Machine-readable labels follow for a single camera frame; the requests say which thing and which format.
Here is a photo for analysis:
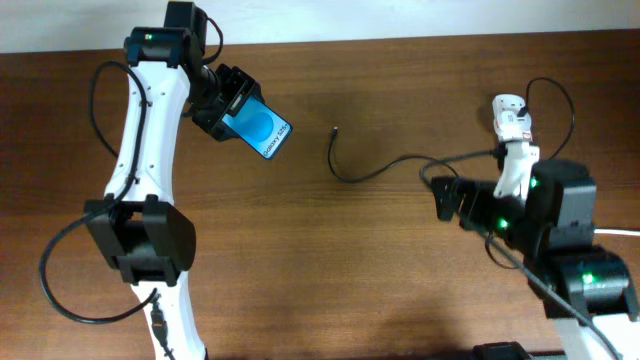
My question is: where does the black USB charging cable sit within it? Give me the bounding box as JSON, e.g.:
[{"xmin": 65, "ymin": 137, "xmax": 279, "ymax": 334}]
[{"xmin": 326, "ymin": 76, "xmax": 577, "ymax": 185}]

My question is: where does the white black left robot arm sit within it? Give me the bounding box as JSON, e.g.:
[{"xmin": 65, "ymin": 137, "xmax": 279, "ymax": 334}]
[{"xmin": 85, "ymin": 1, "xmax": 266, "ymax": 359}]

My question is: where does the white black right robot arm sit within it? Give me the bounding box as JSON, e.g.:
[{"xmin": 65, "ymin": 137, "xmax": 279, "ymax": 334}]
[{"xmin": 425, "ymin": 158, "xmax": 639, "ymax": 359}]

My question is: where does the white USB charger plug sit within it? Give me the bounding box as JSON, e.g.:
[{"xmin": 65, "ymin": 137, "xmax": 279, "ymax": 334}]
[{"xmin": 493, "ymin": 110, "xmax": 532, "ymax": 142}]

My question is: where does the blue Samsung Galaxy smartphone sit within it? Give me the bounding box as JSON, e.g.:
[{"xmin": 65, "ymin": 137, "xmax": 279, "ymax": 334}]
[{"xmin": 222, "ymin": 97, "xmax": 293, "ymax": 160}]

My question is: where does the white power strip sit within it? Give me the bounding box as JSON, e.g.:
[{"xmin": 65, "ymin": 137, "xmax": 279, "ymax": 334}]
[{"xmin": 491, "ymin": 94, "xmax": 534, "ymax": 146}]

